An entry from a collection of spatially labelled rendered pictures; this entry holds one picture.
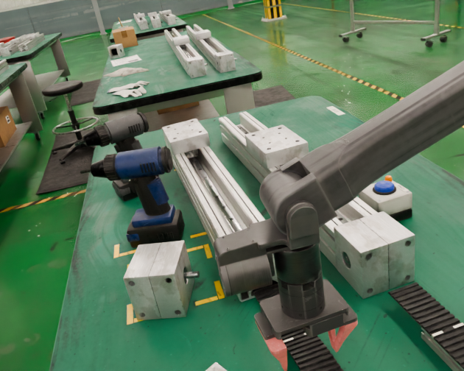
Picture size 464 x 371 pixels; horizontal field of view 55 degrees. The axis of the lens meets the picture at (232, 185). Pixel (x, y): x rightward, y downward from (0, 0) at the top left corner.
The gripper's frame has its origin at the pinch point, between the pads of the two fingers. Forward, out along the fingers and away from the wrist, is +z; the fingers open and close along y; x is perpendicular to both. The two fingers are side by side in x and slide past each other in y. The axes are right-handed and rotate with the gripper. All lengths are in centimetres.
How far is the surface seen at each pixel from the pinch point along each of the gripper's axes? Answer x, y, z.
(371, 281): -9.5, -15.8, 0.1
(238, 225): -34.3, -0.7, -2.4
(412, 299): -2.7, -18.6, -0.2
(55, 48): -766, 88, 26
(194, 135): -76, -2, -9
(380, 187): -29.7, -30.8, -4.1
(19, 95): -447, 107, 32
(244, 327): -12.3, 6.2, 3.3
